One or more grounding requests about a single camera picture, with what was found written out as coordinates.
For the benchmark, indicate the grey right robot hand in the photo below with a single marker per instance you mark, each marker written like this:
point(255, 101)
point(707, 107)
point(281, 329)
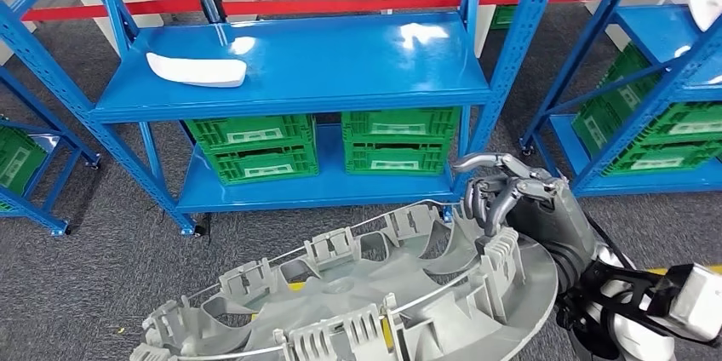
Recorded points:
point(553, 217)

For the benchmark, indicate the grey plastic wheel hubcap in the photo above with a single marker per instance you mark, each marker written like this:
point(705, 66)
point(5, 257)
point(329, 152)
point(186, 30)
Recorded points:
point(366, 291)

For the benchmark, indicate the blue metal shelf rack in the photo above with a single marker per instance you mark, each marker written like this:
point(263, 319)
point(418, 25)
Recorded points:
point(648, 20)
point(316, 65)
point(34, 213)

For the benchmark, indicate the green plastic crate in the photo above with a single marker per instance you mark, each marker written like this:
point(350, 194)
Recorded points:
point(660, 161)
point(265, 166)
point(395, 158)
point(17, 166)
point(682, 124)
point(248, 133)
point(400, 124)
point(507, 14)

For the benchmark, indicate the red barrier tape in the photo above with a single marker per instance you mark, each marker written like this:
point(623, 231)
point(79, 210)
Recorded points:
point(338, 6)

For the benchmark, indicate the white plastic mirror cover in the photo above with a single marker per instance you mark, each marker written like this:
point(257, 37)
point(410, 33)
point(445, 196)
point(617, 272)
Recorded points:
point(197, 71)

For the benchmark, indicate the black barrier stanchion post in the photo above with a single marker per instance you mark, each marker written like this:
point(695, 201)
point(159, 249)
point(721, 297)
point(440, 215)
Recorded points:
point(211, 6)

